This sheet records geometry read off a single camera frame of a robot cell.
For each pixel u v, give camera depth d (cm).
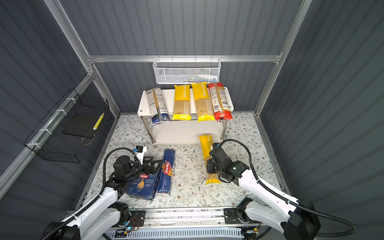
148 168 72
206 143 85
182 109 72
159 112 71
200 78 91
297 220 39
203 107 73
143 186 77
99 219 55
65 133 72
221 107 72
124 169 65
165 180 83
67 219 44
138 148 72
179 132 100
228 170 55
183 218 75
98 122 78
